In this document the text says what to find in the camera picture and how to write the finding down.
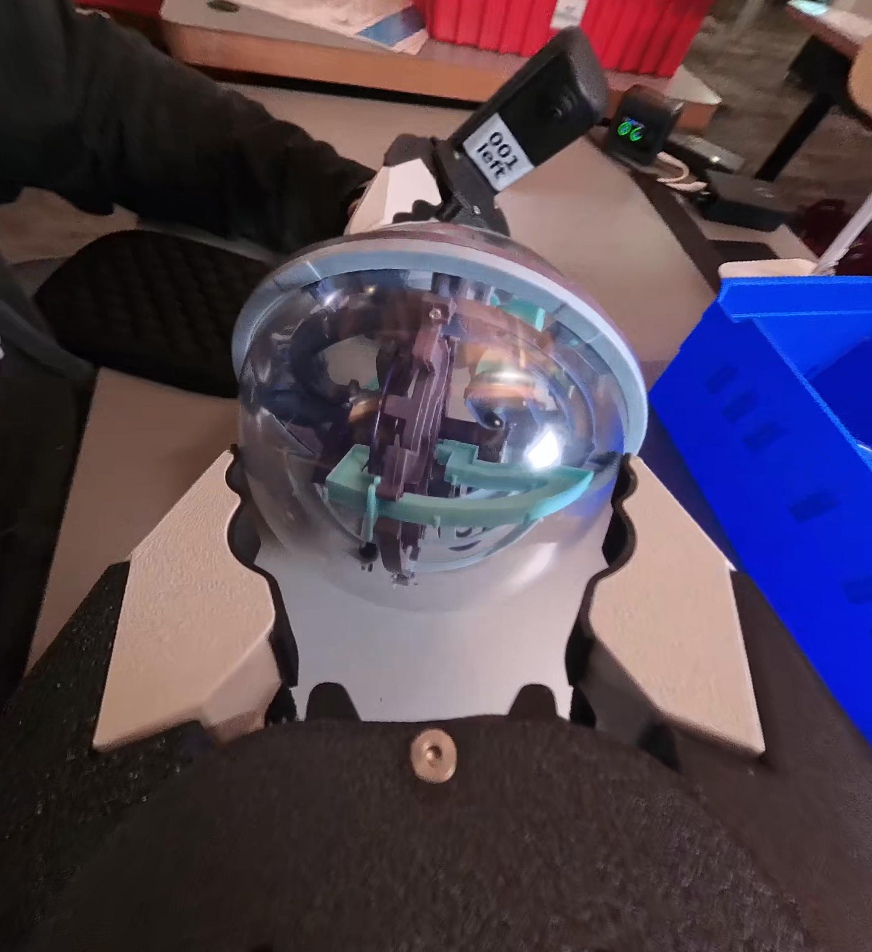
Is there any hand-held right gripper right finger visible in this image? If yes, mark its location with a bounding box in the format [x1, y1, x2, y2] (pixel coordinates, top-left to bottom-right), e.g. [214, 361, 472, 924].
[567, 456, 767, 755]

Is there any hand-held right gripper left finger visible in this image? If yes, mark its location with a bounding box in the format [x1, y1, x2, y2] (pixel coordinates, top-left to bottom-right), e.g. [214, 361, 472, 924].
[93, 451, 298, 752]

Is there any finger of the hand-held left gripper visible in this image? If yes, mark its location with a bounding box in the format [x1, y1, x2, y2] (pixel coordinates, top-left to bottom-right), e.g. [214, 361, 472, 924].
[347, 161, 443, 236]

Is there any clear plastic maze ball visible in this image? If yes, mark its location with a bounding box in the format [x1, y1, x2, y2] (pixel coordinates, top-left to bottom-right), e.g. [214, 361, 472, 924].
[231, 221, 651, 612]

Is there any red plastic bin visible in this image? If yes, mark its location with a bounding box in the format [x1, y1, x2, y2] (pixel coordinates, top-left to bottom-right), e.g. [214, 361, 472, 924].
[415, 0, 719, 78]

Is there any small black digital timer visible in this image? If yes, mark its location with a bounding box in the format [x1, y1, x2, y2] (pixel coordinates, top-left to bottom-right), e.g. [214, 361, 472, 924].
[612, 85, 687, 168]

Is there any blue plastic bin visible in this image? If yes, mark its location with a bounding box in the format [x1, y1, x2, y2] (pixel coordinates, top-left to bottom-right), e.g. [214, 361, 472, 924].
[647, 274, 872, 777]

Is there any black power adapter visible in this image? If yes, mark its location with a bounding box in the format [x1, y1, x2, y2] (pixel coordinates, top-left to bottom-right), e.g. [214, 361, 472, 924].
[699, 170, 797, 230]

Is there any black mesh cushion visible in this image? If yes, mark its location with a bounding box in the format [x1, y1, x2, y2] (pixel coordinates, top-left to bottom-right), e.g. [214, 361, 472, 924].
[35, 227, 281, 400]

